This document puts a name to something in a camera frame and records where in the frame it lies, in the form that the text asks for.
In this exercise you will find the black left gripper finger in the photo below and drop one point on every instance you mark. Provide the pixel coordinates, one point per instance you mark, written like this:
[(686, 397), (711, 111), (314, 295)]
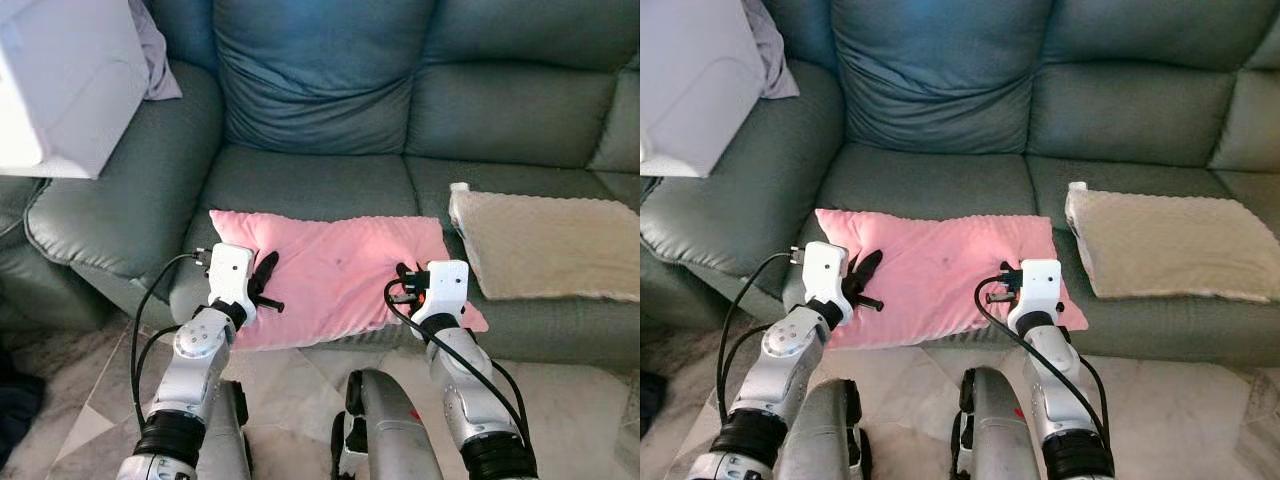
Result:
[(270, 304), (871, 302), (871, 270), (269, 272)]

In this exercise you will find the pink pillow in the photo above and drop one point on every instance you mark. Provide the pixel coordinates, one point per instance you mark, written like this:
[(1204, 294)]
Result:
[(940, 270), (340, 270)]

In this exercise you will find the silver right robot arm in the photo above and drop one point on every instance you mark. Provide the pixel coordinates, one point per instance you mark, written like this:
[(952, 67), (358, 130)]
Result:
[(465, 400), (1060, 400)]

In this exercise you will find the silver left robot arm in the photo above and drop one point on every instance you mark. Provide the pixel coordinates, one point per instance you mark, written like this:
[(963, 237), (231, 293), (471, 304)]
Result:
[(785, 365), (195, 365)]

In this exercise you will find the beige pillow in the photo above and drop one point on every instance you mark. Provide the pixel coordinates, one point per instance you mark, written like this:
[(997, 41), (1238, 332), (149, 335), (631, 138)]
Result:
[(1180, 245), (555, 245)]

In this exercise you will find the green leather sofa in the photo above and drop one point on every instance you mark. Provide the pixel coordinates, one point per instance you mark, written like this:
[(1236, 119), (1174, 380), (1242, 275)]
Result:
[(940, 90), (320, 90)]

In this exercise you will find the silver robot left leg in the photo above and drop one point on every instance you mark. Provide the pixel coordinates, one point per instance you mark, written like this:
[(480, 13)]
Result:
[(825, 430), (228, 440)]

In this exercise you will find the silver robot leg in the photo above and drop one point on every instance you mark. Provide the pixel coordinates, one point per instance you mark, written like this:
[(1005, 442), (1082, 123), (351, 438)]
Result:
[(825, 430), (395, 430), (228, 440), (995, 430)]

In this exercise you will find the silver robot right leg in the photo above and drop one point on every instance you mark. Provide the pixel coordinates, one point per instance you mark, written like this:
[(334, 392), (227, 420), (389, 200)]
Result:
[(995, 430), (395, 430)]

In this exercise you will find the lavender cloth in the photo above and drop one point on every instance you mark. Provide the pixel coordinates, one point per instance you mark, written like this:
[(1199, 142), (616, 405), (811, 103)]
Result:
[(155, 60), (775, 55)]

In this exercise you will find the white box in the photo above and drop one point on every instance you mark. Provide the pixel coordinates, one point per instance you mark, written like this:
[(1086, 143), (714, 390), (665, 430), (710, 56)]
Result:
[(695, 80), (65, 80)]

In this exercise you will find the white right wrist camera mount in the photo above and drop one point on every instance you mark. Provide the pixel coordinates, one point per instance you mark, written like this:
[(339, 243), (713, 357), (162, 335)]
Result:
[(1040, 285), (445, 285)]

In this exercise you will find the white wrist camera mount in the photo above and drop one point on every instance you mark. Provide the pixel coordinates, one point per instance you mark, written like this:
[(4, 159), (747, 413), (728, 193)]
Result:
[(445, 285), (230, 275), (825, 275), (1040, 285)]

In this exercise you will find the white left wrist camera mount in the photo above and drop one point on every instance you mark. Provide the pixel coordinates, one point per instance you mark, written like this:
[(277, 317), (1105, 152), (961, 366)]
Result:
[(230, 275), (825, 275)]

